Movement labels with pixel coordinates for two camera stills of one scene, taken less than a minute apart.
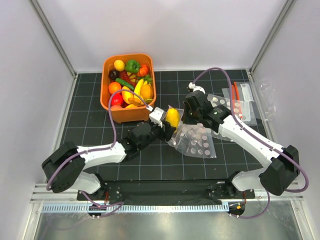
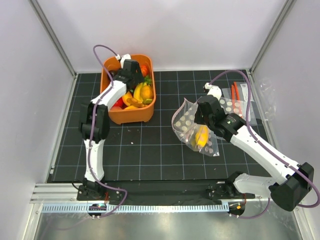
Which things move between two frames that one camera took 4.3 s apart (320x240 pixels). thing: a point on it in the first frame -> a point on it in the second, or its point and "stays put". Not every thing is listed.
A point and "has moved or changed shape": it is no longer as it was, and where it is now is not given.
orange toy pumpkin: (143, 70) stays put
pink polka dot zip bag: (196, 139) has moved or changed shape
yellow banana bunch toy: (126, 95) stays put
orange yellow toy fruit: (146, 91) stays put
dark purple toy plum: (114, 74) stays put
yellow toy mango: (172, 117) -> (202, 136)
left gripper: (168, 130) -> (138, 77)
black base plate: (167, 192) stays put
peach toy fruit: (116, 107) stays put
